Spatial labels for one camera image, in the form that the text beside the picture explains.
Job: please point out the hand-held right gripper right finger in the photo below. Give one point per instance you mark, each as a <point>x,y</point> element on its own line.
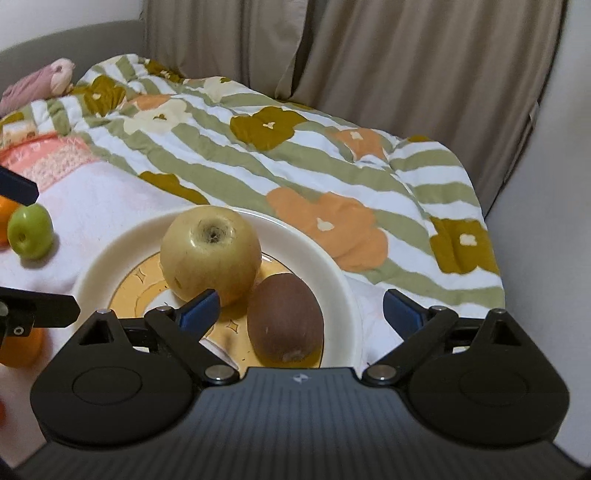
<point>401,314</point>

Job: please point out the grey upholstered headboard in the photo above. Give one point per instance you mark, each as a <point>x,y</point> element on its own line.
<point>69,44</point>

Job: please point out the pink floral bed sheet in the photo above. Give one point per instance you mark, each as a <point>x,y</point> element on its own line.
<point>101,198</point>

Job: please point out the striped floral quilt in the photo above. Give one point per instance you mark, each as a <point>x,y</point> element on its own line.
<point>277,161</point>

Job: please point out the green apple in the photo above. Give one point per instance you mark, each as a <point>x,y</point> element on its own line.
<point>30,230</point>

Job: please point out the yellow apple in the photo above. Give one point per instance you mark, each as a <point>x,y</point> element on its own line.
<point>207,258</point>

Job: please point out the pink plush toy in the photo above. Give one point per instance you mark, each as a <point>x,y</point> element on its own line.
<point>32,85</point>

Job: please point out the white plate with yellow centre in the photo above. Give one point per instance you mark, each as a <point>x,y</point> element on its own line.
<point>314,258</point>

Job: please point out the orange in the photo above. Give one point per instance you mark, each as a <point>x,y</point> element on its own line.
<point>21,350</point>
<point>3,221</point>

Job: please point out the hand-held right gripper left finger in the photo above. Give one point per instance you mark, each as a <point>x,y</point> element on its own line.
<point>201,311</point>

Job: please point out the beige curtain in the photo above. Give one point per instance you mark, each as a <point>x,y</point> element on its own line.
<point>369,55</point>

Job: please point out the brown kiwi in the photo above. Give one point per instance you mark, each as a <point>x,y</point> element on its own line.
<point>284,318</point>

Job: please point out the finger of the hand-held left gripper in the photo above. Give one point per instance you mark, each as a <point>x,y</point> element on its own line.
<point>18,187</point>
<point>46,311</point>

